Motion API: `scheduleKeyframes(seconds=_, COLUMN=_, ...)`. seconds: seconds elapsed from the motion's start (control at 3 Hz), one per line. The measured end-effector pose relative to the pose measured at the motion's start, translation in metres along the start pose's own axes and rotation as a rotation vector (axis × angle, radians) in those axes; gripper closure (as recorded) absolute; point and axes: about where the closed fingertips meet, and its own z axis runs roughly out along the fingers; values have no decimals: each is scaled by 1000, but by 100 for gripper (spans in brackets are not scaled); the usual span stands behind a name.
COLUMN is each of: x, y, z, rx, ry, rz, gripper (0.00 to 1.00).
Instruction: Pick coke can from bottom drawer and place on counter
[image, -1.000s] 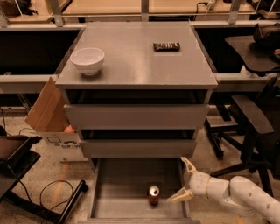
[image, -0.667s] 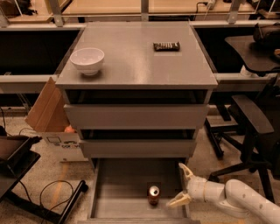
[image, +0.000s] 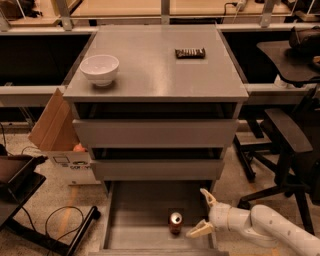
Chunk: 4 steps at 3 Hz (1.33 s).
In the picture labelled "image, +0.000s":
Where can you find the dark snack bar wrapper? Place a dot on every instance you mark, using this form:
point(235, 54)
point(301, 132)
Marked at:
point(190, 53)

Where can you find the orange fruit in box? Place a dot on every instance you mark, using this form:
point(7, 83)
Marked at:
point(79, 148)

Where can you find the grey open bottom drawer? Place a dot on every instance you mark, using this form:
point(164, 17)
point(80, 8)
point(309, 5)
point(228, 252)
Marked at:
point(137, 220)

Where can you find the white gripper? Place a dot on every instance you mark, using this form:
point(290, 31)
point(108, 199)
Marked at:
point(219, 214)

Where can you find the red coke can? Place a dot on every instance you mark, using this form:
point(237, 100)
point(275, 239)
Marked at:
point(175, 223)

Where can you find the grey top drawer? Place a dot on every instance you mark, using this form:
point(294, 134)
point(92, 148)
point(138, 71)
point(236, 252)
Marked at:
point(155, 133)

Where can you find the black stand with base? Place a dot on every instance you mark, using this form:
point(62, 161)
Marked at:
point(18, 182)

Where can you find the white ceramic bowl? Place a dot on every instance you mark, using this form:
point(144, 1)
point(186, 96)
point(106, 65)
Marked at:
point(100, 70)

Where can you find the grey middle drawer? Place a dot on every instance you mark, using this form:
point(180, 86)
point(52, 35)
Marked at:
point(127, 170)

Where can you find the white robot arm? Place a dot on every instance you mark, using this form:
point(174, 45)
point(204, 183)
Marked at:
point(261, 225)

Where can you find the black office chair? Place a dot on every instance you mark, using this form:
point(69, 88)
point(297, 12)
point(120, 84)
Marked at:
point(292, 153)

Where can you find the grey drawer cabinet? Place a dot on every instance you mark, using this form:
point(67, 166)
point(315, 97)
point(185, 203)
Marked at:
point(152, 84)

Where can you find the brown cardboard box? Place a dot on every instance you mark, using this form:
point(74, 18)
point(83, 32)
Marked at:
point(54, 135)

